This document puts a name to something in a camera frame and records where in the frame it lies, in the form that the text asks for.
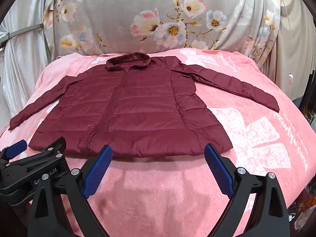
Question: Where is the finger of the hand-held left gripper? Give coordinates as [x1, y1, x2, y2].
[26, 136, 68, 172]
[0, 139, 27, 165]

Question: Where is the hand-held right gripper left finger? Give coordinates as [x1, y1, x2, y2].
[28, 144, 114, 237]

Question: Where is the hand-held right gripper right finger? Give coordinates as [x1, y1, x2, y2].
[204, 143, 290, 237]

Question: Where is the maroon puffer jacket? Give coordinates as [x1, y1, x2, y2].
[8, 52, 280, 158]

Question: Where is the pink printed blanket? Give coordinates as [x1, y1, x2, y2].
[0, 46, 316, 237]

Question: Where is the grey satin curtain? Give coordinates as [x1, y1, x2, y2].
[0, 0, 58, 119]

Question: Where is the grey curtain tie-back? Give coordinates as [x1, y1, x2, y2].
[7, 22, 50, 41]

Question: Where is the beige pleated curtain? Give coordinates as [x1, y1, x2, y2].
[252, 0, 316, 99]

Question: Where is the grey floral bed sheet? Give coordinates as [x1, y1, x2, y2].
[43, 0, 283, 57]

